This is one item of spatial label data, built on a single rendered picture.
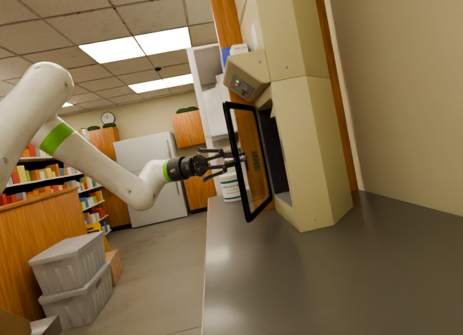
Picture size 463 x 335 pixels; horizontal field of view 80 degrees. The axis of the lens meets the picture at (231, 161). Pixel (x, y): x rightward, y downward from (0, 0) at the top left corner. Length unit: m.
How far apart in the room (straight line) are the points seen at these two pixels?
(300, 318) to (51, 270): 2.53
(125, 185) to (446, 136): 1.00
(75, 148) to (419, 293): 0.97
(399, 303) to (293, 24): 0.75
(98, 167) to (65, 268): 1.88
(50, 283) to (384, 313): 2.68
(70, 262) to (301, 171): 2.28
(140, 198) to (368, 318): 0.77
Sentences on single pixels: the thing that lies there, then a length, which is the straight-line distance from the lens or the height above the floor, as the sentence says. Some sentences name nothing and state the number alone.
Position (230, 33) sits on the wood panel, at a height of 1.72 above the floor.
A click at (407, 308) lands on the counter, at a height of 0.94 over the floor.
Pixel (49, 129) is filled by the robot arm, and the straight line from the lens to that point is 1.05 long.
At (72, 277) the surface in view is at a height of 0.44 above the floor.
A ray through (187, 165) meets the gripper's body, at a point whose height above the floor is 1.21.
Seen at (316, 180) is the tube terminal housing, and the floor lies 1.09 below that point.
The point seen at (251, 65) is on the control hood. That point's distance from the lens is 0.87.
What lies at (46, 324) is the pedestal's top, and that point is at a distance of 0.82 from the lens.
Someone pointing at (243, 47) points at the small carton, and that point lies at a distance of 0.99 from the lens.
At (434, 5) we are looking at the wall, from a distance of 0.99.
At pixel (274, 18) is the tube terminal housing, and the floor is 1.59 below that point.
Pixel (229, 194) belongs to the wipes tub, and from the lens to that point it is 1.56.
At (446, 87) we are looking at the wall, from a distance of 0.96.
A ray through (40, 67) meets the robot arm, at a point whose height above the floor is 1.57.
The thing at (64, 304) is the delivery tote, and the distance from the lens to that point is 2.96.
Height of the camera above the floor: 1.24
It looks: 3 degrees down
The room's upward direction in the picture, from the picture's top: 12 degrees counter-clockwise
